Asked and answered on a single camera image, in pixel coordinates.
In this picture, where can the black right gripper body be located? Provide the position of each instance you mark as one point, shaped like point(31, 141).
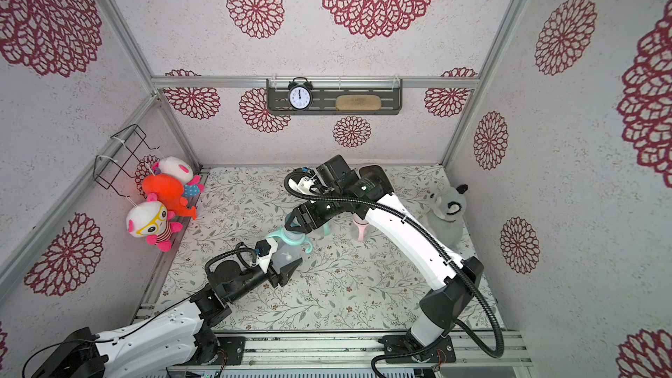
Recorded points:
point(308, 218)

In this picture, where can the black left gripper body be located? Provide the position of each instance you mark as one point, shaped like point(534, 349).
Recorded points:
point(255, 278)

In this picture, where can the clear bottle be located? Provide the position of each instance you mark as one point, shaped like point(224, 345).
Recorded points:
point(285, 254)

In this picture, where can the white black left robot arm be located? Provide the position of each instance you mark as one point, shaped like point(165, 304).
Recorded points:
point(180, 334)

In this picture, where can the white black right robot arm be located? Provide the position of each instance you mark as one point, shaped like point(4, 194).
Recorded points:
point(453, 279)

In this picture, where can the cream box green lid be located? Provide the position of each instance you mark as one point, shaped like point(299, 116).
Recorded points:
point(378, 176)

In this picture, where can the floral table mat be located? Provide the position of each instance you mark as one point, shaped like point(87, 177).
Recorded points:
point(343, 284)

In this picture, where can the black alarm clock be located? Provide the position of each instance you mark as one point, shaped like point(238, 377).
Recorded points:
point(300, 93)

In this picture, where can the white plush yellow glasses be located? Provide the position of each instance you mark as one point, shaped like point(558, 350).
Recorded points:
point(153, 221)

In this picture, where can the white pink plush top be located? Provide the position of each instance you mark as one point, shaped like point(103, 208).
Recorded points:
point(178, 169)

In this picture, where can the orange red plush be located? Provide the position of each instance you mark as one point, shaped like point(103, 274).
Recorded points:
point(169, 191)

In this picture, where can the grey raccoon plush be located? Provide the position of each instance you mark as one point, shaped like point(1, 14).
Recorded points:
point(445, 218)

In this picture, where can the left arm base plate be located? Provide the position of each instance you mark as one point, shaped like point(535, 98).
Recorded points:
point(228, 352)

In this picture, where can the grey wall shelf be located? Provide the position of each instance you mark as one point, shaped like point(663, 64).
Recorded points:
point(324, 99)

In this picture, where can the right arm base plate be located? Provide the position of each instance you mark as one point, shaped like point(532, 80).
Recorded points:
point(405, 349)

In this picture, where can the black wire basket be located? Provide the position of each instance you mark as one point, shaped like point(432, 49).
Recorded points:
point(124, 160)

